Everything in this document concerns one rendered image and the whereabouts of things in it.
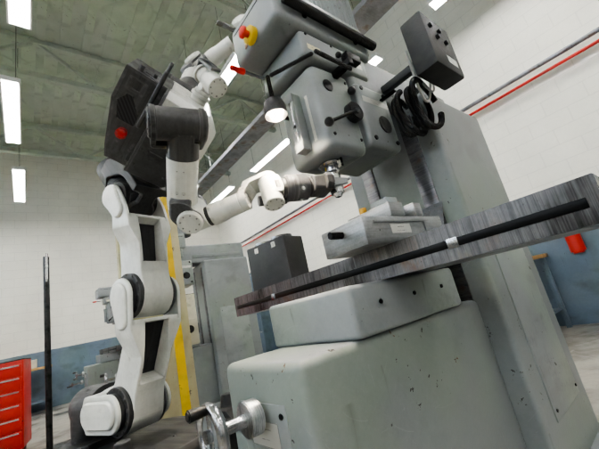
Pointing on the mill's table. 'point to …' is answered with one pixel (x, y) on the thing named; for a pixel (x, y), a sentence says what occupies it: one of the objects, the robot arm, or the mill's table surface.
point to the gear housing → (302, 42)
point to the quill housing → (345, 128)
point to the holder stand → (276, 260)
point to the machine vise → (377, 232)
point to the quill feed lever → (347, 114)
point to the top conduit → (331, 23)
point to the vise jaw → (385, 210)
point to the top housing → (283, 34)
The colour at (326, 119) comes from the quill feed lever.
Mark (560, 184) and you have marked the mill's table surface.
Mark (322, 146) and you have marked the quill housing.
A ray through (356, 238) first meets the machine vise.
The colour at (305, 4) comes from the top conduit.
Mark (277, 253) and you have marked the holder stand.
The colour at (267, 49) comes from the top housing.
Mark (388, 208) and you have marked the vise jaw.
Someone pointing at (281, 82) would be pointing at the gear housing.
